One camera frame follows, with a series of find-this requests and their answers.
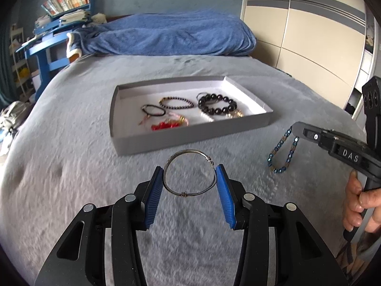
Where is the pink cord bracelet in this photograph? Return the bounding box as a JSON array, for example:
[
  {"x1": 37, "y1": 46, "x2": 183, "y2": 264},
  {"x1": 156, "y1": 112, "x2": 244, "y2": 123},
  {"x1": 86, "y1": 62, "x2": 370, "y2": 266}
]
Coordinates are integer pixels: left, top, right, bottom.
[{"x1": 138, "y1": 111, "x2": 190, "y2": 126}]

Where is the small dark garnet bead bracelet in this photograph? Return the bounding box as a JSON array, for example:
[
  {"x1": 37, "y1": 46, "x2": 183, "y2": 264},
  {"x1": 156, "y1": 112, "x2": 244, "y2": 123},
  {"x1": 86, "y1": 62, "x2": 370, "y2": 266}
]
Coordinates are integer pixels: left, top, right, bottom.
[{"x1": 158, "y1": 96, "x2": 196, "y2": 111}]

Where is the person's right hand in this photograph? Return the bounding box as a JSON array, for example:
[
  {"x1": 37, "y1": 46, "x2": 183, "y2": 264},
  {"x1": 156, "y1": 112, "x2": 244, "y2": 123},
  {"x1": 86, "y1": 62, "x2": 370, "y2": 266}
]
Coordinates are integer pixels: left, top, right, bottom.
[{"x1": 342, "y1": 170, "x2": 381, "y2": 234}]

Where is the cream wardrobe with grey stripes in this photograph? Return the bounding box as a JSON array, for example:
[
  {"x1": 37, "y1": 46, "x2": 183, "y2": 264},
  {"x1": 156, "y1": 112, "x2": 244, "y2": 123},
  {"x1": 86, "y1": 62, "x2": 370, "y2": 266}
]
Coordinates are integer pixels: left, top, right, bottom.
[{"x1": 241, "y1": 0, "x2": 366, "y2": 108}]

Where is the blue iridescent bead bracelet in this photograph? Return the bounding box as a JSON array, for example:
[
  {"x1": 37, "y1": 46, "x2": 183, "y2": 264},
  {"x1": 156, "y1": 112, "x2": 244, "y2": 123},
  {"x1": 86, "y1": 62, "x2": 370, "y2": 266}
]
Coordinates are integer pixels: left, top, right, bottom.
[{"x1": 267, "y1": 126, "x2": 300, "y2": 174}]

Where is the blue wooden desk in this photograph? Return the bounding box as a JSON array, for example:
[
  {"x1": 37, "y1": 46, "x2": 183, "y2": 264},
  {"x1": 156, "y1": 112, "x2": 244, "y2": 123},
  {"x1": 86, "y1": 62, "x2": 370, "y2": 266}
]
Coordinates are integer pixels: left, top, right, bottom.
[{"x1": 16, "y1": 19, "x2": 90, "y2": 101}]

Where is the white shelving rack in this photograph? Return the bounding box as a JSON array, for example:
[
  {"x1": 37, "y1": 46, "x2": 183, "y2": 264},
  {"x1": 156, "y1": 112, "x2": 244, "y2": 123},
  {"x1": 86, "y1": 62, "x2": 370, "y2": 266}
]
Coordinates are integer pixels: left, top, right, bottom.
[{"x1": 9, "y1": 24, "x2": 34, "y2": 102}]

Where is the grey bag on floor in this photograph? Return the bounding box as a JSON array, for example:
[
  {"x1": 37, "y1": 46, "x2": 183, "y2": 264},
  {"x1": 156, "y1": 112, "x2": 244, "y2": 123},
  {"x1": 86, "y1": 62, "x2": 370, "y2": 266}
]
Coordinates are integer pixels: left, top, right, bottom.
[{"x1": 1, "y1": 101, "x2": 32, "y2": 132}]

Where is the grey shallow cardboard tray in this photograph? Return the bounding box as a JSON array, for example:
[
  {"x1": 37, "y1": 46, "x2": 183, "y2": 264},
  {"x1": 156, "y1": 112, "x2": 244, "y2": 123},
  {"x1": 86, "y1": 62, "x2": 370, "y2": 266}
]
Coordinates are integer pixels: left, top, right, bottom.
[{"x1": 109, "y1": 76, "x2": 273, "y2": 156}]

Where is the thin silver ring bangle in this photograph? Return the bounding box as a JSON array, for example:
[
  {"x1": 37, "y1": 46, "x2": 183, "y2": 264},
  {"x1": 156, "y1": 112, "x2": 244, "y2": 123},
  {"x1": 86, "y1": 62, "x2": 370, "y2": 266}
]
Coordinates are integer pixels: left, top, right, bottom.
[{"x1": 163, "y1": 148, "x2": 217, "y2": 198}]

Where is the blue blanket on bed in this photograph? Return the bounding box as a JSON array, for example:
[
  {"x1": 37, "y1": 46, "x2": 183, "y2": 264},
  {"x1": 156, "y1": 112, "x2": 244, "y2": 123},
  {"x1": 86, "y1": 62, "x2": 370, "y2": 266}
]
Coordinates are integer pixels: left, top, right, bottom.
[{"x1": 66, "y1": 10, "x2": 256, "y2": 57}]

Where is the grey plush bedspread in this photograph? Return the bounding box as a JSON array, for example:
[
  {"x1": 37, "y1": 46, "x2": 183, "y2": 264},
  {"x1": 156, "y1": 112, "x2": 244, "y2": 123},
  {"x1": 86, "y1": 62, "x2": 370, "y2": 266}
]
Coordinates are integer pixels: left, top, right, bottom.
[{"x1": 0, "y1": 54, "x2": 370, "y2": 286}]

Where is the large black bead bracelet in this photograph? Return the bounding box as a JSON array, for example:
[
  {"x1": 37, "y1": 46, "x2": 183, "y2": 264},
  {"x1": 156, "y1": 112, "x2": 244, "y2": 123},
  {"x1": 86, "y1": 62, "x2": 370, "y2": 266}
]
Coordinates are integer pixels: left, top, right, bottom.
[{"x1": 197, "y1": 93, "x2": 238, "y2": 116}]

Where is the row of books on shelf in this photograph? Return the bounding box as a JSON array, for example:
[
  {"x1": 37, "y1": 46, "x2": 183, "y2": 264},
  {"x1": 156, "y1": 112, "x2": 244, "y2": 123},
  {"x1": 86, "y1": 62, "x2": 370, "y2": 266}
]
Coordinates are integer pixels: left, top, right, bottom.
[{"x1": 41, "y1": 0, "x2": 91, "y2": 17}]

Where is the pearl hair clip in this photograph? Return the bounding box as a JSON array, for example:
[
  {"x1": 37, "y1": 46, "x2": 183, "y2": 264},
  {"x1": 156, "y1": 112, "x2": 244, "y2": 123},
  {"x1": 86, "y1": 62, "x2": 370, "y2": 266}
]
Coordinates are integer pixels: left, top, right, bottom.
[{"x1": 200, "y1": 112, "x2": 214, "y2": 122}]

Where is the red bead bracelet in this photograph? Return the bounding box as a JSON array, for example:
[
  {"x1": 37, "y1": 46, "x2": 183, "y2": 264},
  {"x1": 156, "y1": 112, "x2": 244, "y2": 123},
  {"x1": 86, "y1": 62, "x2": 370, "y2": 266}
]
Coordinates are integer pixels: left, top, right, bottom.
[{"x1": 150, "y1": 120, "x2": 183, "y2": 131}]

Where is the black cord bracelet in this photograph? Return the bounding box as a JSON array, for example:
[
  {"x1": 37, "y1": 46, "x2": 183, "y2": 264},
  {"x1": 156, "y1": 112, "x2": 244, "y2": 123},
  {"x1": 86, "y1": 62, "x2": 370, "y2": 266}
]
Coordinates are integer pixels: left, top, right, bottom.
[{"x1": 141, "y1": 103, "x2": 167, "y2": 118}]

